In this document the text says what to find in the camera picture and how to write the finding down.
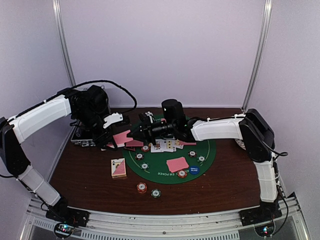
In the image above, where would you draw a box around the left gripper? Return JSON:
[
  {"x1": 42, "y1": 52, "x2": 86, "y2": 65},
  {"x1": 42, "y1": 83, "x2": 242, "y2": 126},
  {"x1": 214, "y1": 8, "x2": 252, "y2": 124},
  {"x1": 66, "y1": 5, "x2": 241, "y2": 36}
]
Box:
[{"x1": 73, "y1": 106, "x2": 118, "y2": 151}]

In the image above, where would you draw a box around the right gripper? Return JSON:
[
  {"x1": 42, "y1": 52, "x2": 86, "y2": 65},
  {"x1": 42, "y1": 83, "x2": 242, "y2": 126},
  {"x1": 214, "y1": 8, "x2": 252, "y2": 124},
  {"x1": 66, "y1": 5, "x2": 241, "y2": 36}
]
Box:
[{"x1": 127, "y1": 115, "x2": 177, "y2": 146}]

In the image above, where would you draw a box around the red-backed card deck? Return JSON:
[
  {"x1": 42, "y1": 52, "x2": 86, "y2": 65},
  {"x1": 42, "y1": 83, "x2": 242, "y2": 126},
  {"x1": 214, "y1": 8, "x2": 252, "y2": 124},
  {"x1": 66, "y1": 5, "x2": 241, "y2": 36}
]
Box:
[{"x1": 113, "y1": 130, "x2": 134, "y2": 148}]

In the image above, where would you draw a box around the face-up community card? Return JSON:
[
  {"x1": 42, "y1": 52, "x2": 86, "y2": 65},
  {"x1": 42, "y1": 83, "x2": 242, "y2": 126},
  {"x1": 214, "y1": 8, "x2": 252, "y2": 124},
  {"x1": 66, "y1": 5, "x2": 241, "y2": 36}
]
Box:
[{"x1": 150, "y1": 141, "x2": 164, "y2": 153}]

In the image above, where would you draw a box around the three of spades card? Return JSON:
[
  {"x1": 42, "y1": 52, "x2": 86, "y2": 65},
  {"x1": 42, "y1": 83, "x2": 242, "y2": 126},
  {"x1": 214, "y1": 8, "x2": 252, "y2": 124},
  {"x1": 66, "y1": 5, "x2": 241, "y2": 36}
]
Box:
[{"x1": 163, "y1": 140, "x2": 176, "y2": 153}]

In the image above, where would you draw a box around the brown chip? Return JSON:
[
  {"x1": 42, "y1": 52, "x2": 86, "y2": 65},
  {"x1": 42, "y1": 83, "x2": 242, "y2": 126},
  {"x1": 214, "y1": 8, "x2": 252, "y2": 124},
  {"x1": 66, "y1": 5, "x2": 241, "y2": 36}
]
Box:
[
  {"x1": 135, "y1": 153, "x2": 144, "y2": 161},
  {"x1": 188, "y1": 150, "x2": 197, "y2": 157}
]

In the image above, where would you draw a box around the five of diamonds card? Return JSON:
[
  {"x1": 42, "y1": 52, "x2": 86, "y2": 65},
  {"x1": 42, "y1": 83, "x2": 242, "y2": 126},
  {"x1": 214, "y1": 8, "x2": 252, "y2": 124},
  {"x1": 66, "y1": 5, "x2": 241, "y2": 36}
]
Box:
[{"x1": 173, "y1": 140, "x2": 184, "y2": 149}]

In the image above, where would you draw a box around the face-down card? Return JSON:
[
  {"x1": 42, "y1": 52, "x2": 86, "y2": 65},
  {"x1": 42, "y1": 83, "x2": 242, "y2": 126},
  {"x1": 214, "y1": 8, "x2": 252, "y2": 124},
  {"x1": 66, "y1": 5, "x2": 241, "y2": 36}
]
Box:
[{"x1": 179, "y1": 140, "x2": 197, "y2": 146}]

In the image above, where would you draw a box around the dealt card bottom player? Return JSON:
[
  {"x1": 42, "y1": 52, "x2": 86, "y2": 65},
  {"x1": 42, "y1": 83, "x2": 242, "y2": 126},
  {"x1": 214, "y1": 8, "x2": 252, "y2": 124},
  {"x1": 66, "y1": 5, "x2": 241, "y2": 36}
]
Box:
[{"x1": 166, "y1": 157, "x2": 189, "y2": 173}]

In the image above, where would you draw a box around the orange chip stack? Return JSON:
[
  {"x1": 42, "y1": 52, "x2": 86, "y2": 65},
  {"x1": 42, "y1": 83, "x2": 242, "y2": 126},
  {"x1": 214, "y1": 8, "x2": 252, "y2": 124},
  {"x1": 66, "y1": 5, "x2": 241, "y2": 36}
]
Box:
[{"x1": 136, "y1": 182, "x2": 148, "y2": 194}]

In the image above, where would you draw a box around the blue small blind button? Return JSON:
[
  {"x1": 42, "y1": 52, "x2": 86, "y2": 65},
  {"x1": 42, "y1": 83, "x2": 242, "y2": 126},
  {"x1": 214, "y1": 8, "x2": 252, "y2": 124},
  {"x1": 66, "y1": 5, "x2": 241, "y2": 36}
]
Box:
[{"x1": 189, "y1": 165, "x2": 200, "y2": 175}]

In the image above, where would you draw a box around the green chip stack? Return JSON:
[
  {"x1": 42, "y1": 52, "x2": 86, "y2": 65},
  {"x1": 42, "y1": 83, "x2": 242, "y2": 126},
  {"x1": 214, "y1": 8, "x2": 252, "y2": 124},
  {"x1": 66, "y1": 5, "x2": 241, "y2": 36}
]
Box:
[{"x1": 150, "y1": 188, "x2": 162, "y2": 198}]

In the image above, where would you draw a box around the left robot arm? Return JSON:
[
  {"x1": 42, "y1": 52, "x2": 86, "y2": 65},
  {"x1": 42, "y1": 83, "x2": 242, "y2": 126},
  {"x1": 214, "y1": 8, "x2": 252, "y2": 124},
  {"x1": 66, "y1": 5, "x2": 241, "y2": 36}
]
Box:
[{"x1": 0, "y1": 85, "x2": 123, "y2": 222}]

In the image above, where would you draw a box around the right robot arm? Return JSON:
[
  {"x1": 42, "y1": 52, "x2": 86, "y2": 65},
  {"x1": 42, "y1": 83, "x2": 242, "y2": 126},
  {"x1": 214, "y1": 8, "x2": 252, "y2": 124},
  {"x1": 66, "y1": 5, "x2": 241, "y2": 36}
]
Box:
[{"x1": 128, "y1": 107, "x2": 278, "y2": 221}]

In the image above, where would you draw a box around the aluminium poker case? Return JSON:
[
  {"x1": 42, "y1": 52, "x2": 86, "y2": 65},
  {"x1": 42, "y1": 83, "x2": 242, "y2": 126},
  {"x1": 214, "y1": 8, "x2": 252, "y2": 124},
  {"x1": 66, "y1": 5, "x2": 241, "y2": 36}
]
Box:
[{"x1": 68, "y1": 85, "x2": 112, "y2": 148}]

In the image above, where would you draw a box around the triangular all-in marker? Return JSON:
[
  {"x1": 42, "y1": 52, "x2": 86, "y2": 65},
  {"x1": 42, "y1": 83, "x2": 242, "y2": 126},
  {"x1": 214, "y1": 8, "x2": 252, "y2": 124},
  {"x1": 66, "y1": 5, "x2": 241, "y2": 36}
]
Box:
[{"x1": 124, "y1": 147, "x2": 136, "y2": 152}]

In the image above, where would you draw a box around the tan card box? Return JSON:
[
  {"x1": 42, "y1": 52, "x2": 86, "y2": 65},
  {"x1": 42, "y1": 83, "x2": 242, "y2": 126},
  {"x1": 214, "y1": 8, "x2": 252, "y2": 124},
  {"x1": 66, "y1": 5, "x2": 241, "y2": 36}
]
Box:
[{"x1": 110, "y1": 158, "x2": 127, "y2": 179}]

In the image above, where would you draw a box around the round green poker mat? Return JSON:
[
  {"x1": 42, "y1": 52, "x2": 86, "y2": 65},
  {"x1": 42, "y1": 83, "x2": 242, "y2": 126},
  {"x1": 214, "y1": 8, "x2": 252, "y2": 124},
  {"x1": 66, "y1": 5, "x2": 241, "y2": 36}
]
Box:
[{"x1": 122, "y1": 139, "x2": 217, "y2": 185}]

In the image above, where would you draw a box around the patterned ceramic plate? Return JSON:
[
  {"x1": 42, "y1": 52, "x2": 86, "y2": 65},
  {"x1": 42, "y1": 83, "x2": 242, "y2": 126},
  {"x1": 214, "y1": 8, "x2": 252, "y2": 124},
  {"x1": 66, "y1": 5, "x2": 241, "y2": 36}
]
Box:
[{"x1": 235, "y1": 139, "x2": 246, "y2": 150}]

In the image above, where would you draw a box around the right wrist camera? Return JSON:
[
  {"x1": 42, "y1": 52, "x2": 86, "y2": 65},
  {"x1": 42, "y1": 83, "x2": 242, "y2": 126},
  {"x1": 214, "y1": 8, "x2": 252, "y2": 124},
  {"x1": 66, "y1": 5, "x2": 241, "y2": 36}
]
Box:
[{"x1": 161, "y1": 99, "x2": 187, "y2": 128}]

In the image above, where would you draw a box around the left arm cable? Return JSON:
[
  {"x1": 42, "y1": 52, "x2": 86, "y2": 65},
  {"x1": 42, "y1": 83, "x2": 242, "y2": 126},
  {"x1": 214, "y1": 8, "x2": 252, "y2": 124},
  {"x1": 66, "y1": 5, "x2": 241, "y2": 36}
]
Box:
[{"x1": 74, "y1": 79, "x2": 138, "y2": 116}]

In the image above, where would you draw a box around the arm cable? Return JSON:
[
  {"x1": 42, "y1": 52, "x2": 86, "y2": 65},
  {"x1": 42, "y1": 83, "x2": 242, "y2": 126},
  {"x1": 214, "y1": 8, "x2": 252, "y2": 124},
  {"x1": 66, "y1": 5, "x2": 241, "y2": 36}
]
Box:
[
  {"x1": 271, "y1": 149, "x2": 289, "y2": 160},
  {"x1": 74, "y1": 79, "x2": 138, "y2": 116}
]

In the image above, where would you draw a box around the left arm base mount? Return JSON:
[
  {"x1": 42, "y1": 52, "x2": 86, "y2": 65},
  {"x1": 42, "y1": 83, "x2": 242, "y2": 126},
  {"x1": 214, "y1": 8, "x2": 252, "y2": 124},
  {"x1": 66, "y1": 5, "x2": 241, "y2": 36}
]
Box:
[{"x1": 45, "y1": 208, "x2": 90, "y2": 227}]

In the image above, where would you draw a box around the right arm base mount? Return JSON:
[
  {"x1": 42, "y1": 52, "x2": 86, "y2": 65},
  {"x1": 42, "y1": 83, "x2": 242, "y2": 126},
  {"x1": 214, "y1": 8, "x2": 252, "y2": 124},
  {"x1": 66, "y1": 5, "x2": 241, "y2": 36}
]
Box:
[{"x1": 239, "y1": 207, "x2": 282, "y2": 226}]

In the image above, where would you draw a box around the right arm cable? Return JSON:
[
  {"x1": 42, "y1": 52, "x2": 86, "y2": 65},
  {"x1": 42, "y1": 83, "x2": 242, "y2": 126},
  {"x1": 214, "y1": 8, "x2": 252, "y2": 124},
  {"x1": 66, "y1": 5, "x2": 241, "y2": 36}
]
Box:
[{"x1": 271, "y1": 149, "x2": 289, "y2": 160}]

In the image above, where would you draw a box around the left frame post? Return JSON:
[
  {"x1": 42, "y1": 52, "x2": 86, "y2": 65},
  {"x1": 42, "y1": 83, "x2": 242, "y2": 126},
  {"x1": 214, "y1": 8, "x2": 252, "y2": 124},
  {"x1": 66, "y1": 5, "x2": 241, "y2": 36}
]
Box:
[{"x1": 52, "y1": 0, "x2": 76, "y2": 87}]

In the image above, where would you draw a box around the frame post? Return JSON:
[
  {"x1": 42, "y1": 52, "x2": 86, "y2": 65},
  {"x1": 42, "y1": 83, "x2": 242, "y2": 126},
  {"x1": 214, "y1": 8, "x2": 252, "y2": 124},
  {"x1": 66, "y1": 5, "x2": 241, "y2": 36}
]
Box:
[
  {"x1": 241, "y1": 0, "x2": 273, "y2": 112},
  {"x1": 52, "y1": 0, "x2": 76, "y2": 87}
]

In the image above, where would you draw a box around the right frame post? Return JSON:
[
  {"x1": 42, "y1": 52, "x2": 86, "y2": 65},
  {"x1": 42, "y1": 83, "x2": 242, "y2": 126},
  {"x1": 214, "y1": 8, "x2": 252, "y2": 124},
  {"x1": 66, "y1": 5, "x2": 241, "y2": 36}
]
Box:
[{"x1": 241, "y1": 0, "x2": 273, "y2": 112}]

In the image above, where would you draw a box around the aluminium front rail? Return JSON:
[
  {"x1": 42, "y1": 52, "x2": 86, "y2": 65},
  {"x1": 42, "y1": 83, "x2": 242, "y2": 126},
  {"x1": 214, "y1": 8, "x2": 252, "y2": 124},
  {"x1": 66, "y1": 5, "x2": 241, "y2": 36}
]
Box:
[{"x1": 19, "y1": 192, "x2": 312, "y2": 240}]

